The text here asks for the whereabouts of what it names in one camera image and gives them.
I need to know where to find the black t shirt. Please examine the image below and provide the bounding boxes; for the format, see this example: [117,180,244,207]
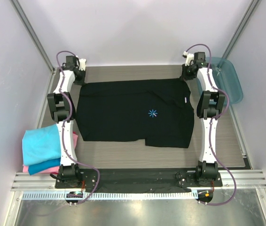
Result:
[76,78,195,148]

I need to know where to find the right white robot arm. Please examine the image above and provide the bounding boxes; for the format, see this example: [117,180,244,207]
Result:
[180,51,226,187]

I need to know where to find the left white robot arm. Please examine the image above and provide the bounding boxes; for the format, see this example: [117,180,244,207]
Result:
[47,50,86,188]

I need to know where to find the teal plastic bin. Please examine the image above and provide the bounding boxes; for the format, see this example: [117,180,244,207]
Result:
[210,57,243,105]

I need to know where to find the light blue folded shirt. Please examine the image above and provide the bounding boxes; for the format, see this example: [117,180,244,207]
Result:
[22,124,61,166]

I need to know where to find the dark blue folded shirt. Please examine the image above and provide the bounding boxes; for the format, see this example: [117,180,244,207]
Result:
[28,158,61,175]

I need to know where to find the pink folded shirt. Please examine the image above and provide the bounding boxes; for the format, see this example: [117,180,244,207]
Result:
[22,131,79,175]

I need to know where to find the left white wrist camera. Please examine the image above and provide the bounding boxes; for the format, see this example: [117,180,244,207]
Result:
[77,57,86,71]

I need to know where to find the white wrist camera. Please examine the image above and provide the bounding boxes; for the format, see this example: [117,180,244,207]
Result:
[182,51,194,66]
[77,57,86,71]

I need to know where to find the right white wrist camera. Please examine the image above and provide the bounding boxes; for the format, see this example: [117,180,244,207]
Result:
[182,51,194,66]

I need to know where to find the left frame post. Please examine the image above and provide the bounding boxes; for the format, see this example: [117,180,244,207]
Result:
[9,0,55,73]

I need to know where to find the frame post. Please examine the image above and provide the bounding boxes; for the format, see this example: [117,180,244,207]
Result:
[222,0,261,59]
[9,0,55,73]

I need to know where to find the right frame post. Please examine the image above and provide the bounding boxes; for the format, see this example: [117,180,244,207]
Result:
[222,0,261,59]

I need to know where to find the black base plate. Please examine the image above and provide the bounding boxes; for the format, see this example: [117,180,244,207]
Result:
[50,168,223,194]

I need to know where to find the aluminium extrusion rail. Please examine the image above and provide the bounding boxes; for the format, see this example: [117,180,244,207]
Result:
[11,169,266,191]

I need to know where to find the slotted cable duct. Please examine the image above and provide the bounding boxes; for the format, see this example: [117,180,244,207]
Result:
[22,190,198,201]

